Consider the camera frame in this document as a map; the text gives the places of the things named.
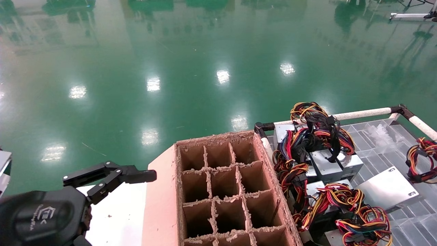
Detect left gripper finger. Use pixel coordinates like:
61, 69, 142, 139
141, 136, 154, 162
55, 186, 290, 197
62, 161, 157, 205
72, 235, 92, 246

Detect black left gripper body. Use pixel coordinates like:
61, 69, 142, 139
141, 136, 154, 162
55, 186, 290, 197
0, 187, 93, 246

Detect brown cardboard box with dividers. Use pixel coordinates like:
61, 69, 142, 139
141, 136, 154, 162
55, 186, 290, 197
142, 130, 302, 246

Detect grey metal panel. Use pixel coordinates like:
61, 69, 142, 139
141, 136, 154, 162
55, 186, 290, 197
0, 150, 13, 197

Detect short white cart pipe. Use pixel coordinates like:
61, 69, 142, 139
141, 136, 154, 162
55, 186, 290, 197
260, 136, 273, 161

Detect black pipe connector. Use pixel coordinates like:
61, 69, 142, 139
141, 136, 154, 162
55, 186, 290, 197
389, 104, 415, 120
254, 122, 275, 139

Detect silver power supply with fan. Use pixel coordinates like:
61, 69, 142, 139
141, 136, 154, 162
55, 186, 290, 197
290, 102, 364, 183

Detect long white cart pipe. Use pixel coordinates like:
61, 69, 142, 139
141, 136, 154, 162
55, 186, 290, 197
273, 108, 392, 125

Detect clear plastic bag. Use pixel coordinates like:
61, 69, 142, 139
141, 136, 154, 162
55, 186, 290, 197
364, 123, 405, 148

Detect power supplies with cable bundle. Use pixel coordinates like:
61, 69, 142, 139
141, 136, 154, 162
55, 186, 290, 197
341, 118, 437, 246

